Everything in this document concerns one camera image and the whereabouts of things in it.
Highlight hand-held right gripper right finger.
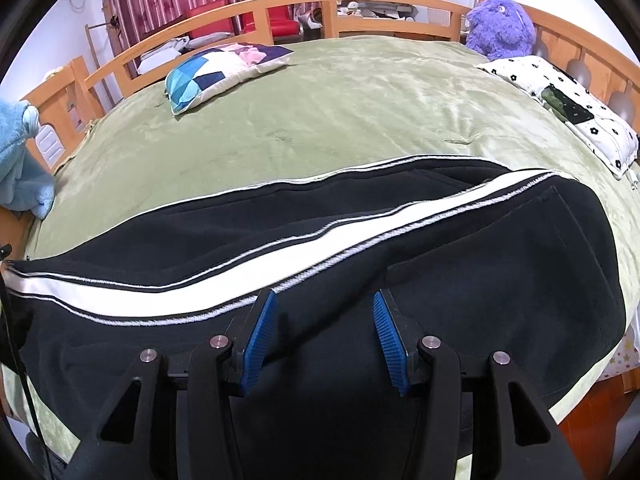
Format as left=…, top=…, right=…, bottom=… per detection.
left=371, top=288, right=586, bottom=480

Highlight white appliance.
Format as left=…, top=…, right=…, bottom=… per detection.
left=295, top=6, right=325, bottom=31

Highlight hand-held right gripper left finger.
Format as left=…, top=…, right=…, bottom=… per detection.
left=65, top=287, right=279, bottom=480

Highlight green blanket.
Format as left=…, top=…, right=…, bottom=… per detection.
left=2, top=37, right=640, bottom=480

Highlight star patterned sheet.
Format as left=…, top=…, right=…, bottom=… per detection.
left=620, top=325, right=640, bottom=366

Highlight wooden bed frame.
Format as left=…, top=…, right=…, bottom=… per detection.
left=0, top=0, right=640, bottom=396

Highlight white bedding bundle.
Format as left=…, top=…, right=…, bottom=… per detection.
left=137, top=37, right=191, bottom=73

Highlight white floral pillow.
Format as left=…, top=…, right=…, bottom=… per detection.
left=474, top=55, right=640, bottom=181

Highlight black pants with white stripe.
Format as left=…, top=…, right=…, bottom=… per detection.
left=0, top=157, right=628, bottom=480

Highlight purple plush toy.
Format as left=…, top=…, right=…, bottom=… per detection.
left=464, top=0, right=537, bottom=61

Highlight light blue cloth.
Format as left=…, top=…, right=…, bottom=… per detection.
left=0, top=97, right=57, bottom=220

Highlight red chair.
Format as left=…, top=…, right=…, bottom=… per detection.
left=186, top=0, right=236, bottom=43
left=241, top=0, right=303, bottom=43

